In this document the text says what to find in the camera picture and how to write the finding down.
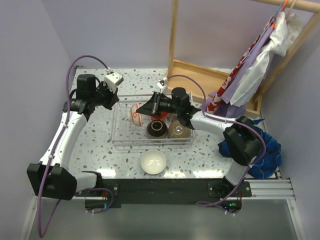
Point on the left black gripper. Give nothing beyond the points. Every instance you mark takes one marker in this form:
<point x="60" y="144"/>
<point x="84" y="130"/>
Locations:
<point x="110" y="97"/>

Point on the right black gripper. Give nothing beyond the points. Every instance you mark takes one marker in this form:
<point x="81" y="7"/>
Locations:
<point x="147" y="108"/>

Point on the red floral white bowl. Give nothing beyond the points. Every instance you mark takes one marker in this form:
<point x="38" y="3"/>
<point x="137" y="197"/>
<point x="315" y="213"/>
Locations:
<point x="135" y="117"/>

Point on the brown striped bowl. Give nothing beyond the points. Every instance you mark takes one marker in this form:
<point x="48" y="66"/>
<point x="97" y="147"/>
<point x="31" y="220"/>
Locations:
<point x="157" y="129"/>

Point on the clear wire dish rack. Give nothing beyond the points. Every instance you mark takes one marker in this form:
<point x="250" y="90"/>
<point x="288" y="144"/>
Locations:
<point x="133" y="129"/>

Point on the black bowl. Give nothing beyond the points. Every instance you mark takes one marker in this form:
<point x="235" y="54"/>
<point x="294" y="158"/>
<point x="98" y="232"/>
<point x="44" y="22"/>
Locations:
<point x="177" y="131"/>

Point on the dotted beige bowl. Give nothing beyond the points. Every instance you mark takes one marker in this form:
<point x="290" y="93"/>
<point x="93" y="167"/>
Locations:
<point x="173" y="116"/>

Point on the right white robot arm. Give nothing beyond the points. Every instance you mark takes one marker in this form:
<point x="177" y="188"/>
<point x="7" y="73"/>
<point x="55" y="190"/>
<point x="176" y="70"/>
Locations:
<point x="194" y="118"/>

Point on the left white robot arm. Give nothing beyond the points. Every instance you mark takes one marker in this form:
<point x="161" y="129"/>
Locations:
<point x="50" y="177"/>

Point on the wooden clothes rack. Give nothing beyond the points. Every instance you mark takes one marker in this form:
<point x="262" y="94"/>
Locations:
<point x="211" y="79"/>

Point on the red white patterned garment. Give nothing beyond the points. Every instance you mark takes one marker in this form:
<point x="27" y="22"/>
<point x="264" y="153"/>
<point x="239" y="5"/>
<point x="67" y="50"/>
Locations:
<point x="216" y="97"/>

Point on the lilac hanging garment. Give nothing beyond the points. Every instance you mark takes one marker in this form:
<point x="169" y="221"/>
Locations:
<point x="229" y="107"/>

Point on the blue checked cloth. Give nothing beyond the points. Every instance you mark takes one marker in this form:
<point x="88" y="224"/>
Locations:
<point x="265" y="155"/>

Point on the white hanging garment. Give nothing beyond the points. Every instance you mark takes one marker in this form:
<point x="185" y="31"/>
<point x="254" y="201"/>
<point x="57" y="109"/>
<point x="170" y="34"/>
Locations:
<point x="284" y="34"/>

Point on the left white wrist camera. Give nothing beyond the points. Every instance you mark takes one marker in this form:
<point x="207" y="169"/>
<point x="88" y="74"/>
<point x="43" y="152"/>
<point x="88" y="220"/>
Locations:
<point x="113" y="79"/>

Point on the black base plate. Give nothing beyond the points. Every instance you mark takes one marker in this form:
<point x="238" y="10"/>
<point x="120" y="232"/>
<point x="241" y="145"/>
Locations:
<point x="166" y="191"/>

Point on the aluminium rail frame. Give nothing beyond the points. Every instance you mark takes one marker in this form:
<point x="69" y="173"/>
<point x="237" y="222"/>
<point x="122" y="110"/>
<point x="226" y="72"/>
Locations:
<point x="262" y="189"/>

